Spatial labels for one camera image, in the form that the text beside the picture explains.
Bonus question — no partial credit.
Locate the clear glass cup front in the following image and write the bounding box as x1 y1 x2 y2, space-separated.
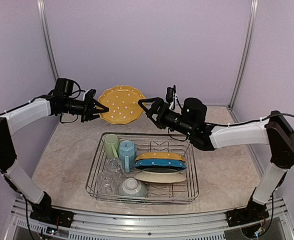
96 170 119 195

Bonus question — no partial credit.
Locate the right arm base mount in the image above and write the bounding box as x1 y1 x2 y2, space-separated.
225 206 269 227

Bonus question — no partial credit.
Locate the light blue ceramic mug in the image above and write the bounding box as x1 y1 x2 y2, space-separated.
119 140 137 173

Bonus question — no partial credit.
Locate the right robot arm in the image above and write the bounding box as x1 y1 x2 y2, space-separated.
138 97 294 222

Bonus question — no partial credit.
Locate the grey ceramic bowl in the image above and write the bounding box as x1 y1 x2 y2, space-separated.
118 177 148 197

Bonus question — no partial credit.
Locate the aluminium front frame rail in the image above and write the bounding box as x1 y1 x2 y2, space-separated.
2 198 294 240

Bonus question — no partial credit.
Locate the cream white plate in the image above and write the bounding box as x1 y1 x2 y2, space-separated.
134 170 187 184

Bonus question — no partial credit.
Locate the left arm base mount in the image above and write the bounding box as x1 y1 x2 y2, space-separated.
30 207 75 228

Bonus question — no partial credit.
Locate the aluminium corner post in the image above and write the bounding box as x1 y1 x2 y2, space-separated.
228 0 258 111
37 0 59 85

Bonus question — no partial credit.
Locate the metal wire dish rack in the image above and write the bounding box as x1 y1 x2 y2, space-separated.
86 132 199 205

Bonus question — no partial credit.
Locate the green ceramic mug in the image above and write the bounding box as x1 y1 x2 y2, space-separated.
104 134 120 159

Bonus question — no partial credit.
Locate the right aluminium corner post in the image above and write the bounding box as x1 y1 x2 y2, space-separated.
228 0 258 111

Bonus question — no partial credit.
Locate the blue polka dot plate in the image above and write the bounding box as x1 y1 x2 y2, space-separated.
135 158 187 171

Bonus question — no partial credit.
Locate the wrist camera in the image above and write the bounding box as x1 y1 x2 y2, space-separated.
166 85 180 111
83 89 96 102

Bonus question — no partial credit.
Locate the yellow polka dot plate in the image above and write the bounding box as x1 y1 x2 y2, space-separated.
98 85 145 125
135 151 186 163

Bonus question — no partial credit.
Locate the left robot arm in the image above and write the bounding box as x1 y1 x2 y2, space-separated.
0 78 109 224

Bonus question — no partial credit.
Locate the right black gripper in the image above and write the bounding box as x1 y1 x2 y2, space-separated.
138 96 195 137

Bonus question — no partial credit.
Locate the clear glass cup rear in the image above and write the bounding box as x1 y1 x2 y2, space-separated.
104 157 123 178

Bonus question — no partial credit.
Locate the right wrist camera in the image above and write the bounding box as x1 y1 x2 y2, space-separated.
166 85 180 111

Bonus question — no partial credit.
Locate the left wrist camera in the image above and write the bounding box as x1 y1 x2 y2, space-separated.
83 89 96 102

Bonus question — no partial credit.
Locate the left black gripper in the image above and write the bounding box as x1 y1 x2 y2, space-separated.
60 93 108 122

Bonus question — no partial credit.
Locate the clear glass cup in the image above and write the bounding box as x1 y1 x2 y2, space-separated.
104 157 123 178
96 170 119 195

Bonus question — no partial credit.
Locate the left aluminium corner post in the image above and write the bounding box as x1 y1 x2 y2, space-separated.
37 0 59 85

